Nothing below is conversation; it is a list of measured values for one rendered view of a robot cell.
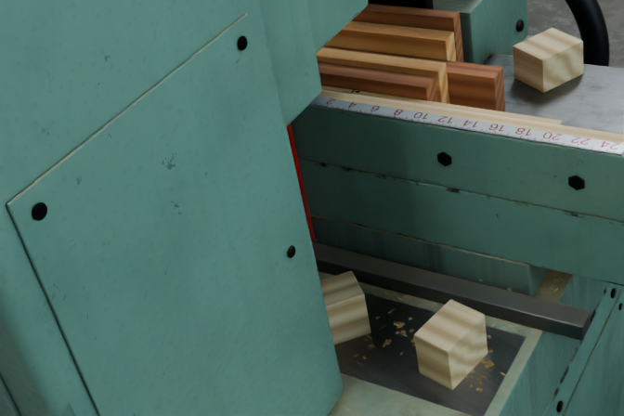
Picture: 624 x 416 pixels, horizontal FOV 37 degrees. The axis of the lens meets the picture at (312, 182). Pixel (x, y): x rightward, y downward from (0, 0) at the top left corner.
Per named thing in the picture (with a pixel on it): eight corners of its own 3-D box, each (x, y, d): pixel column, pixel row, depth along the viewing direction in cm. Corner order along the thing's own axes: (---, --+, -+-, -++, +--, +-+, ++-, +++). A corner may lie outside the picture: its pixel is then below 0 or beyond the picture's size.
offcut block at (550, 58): (513, 78, 84) (512, 45, 82) (552, 58, 85) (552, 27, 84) (543, 93, 81) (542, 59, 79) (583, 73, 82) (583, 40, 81)
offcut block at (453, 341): (419, 373, 71) (412, 334, 68) (455, 337, 73) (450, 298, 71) (452, 391, 69) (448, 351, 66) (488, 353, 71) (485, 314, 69)
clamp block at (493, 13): (533, 34, 96) (530, -49, 91) (481, 101, 87) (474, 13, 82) (403, 21, 104) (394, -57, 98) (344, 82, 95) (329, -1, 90)
